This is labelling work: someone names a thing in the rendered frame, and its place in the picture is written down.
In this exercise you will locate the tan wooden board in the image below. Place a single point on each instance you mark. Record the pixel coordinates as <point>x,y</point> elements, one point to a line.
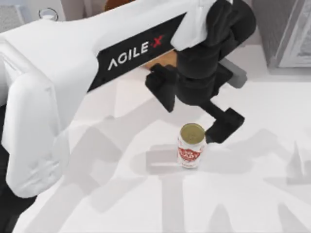
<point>165,60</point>

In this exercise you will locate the red and white can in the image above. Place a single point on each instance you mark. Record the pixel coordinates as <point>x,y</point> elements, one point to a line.
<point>192,148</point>

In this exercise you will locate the grey cabinet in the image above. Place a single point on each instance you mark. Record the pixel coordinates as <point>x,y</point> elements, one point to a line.
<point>286,31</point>

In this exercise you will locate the clear glass cup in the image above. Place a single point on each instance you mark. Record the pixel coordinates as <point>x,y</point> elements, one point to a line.
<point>48,15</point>

